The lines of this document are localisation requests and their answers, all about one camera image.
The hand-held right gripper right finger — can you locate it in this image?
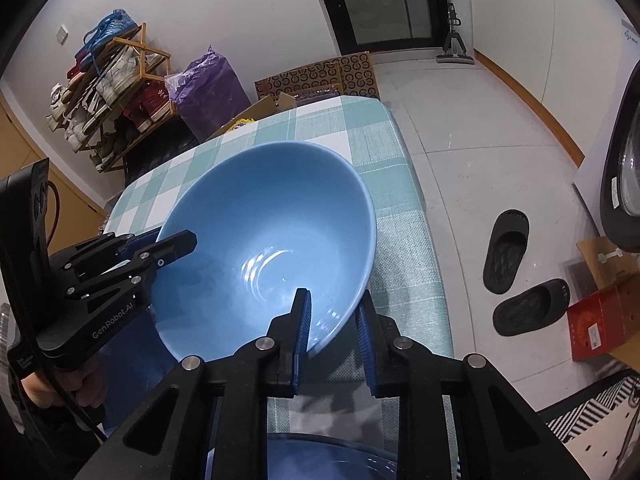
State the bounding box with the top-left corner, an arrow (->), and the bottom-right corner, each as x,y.
354,290 -> 588,480

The wooden shoe rack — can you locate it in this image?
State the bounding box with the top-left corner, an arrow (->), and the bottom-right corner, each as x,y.
47,7 -> 181,173

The patterned flat cardboard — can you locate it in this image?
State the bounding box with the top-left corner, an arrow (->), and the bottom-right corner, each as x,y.
255,51 -> 381,103

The open cardboard box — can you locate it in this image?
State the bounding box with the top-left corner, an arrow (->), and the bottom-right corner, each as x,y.
207,91 -> 298,141

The black slipper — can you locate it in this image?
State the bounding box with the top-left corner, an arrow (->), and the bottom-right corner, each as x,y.
492,278 -> 572,337
482,208 -> 531,295

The teal checkered tablecloth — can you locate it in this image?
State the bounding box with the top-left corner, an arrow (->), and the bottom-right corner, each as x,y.
105,95 -> 458,480

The assorted sneakers group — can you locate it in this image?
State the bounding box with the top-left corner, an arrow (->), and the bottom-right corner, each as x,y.
47,7 -> 176,171

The person's left hand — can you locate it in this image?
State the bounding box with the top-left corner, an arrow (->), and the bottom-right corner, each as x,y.
20,350 -> 108,411

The black cable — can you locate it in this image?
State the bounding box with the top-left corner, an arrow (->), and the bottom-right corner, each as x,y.
20,182 -> 108,443

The clear plastic container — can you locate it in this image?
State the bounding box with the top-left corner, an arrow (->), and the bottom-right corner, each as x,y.
287,85 -> 346,108

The white cabinet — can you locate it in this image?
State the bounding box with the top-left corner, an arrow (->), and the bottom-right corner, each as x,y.
467,0 -> 640,171

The black white striped rug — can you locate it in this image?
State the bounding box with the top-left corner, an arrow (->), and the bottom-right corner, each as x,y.
542,367 -> 640,443

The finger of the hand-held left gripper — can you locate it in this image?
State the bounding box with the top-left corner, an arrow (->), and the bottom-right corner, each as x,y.
65,230 -> 198,306
49,227 -> 162,286

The white appliance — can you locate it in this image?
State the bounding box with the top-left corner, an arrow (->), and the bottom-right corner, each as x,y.
572,15 -> 640,241

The dark glass door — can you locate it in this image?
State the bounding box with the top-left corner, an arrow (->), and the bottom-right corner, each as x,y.
307,0 -> 453,56

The purple plastic bag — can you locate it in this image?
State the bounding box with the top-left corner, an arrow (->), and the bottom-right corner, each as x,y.
164,47 -> 251,143

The person's left forearm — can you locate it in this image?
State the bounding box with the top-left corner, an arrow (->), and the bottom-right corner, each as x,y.
0,400 -> 106,480

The large blue bowl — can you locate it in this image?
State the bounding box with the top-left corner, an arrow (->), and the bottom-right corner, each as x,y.
267,432 -> 401,480

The grey floor mop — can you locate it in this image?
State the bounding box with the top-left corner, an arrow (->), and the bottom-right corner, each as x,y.
435,2 -> 476,65

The red box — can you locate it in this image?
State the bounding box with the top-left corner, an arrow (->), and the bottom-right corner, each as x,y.
566,280 -> 640,362

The black round appliance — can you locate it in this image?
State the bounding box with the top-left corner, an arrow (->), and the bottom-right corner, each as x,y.
600,55 -> 640,253

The cardboard box with white mark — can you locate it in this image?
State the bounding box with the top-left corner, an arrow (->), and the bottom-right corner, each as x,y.
575,237 -> 640,293

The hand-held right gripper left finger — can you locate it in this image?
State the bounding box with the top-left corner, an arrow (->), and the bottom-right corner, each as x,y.
72,287 -> 314,480

